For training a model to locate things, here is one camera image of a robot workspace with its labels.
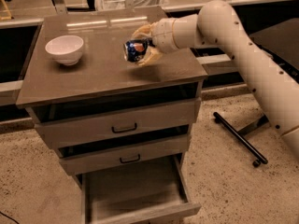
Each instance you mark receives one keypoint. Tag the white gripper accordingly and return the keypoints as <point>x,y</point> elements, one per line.
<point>163,34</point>

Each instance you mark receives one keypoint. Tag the blue pepsi can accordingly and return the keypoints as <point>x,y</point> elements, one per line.
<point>135,50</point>

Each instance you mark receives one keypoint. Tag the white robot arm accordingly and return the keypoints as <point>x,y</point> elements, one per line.
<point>217,23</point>

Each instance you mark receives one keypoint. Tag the grey drawer cabinet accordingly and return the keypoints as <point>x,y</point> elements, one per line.
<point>102,81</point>

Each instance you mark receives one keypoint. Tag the top grey drawer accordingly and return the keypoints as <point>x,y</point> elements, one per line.
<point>72,132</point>

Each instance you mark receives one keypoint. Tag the middle grey drawer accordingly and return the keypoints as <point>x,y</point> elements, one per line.
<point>104,159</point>

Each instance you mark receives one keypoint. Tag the open bottom grey drawer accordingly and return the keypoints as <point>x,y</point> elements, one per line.
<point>146,192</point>

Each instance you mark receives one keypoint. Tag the clear plastic bin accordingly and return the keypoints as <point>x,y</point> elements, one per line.
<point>122,4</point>

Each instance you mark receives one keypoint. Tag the white ceramic bowl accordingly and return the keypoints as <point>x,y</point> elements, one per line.
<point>65,49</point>

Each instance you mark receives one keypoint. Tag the yellow object top left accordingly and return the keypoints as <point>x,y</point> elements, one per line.
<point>5,13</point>

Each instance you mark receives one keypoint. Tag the black top drawer handle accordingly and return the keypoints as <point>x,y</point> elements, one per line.
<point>124,129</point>

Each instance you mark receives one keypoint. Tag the black drawer handle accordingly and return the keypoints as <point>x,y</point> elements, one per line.
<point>124,129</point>
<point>130,160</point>

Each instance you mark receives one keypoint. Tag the black middle drawer handle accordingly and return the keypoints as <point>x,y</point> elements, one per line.
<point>130,160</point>

